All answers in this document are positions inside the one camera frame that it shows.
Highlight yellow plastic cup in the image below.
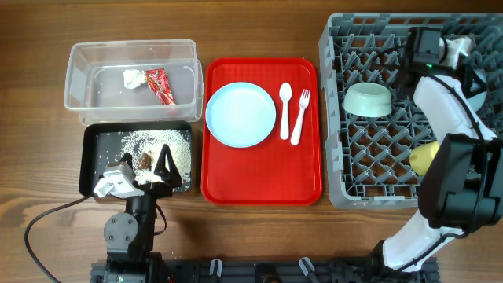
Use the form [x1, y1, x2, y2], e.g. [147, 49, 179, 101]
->
[409, 141, 440, 175]

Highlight black waste tray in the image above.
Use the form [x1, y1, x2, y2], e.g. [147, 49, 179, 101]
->
[79, 121, 193, 197]

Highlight light blue bowl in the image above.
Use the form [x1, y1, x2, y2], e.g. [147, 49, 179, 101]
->
[468, 69, 487, 111]

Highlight white tissue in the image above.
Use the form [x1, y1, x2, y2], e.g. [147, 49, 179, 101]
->
[123, 69, 147, 90]

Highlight light blue plate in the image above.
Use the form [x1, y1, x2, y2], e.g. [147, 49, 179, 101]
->
[205, 82, 277, 149]

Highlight red serving tray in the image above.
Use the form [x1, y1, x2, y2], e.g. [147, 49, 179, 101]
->
[200, 57, 322, 206]

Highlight mint green bowl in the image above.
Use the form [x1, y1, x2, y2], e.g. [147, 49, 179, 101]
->
[343, 83, 392, 118]

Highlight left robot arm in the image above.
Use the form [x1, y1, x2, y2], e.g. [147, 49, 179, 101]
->
[90, 144, 182, 283]

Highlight white plastic spoon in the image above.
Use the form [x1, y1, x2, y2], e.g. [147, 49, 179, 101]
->
[279, 82, 292, 140]

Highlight red snack wrapper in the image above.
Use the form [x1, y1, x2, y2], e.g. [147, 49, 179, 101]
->
[145, 68, 175, 105]

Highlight rice and food scraps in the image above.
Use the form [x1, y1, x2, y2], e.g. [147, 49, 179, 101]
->
[117, 130, 192, 193]

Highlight clear plastic bin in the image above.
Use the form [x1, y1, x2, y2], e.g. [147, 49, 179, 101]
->
[64, 39, 204, 125]

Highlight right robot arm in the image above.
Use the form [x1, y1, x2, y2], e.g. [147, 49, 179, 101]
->
[371, 27, 502, 277]

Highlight grey dishwasher rack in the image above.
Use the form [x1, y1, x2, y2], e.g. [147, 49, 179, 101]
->
[318, 13, 502, 209]

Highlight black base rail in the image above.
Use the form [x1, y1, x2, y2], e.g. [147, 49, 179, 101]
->
[90, 257, 441, 283]

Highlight white plastic fork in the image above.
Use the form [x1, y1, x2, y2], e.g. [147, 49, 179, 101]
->
[290, 89, 310, 145]

